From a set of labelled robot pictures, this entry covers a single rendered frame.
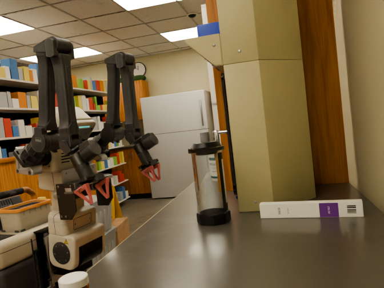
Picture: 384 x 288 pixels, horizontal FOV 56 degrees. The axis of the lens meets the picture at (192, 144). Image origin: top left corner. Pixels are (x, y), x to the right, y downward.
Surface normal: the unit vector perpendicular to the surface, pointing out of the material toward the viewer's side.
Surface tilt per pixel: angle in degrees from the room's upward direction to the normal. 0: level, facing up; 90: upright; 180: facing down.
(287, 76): 90
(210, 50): 90
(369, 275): 0
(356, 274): 0
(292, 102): 90
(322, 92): 90
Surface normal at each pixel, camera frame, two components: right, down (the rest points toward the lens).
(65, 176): 0.90, -0.08
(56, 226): -0.42, 0.10
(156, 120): -0.22, 0.07
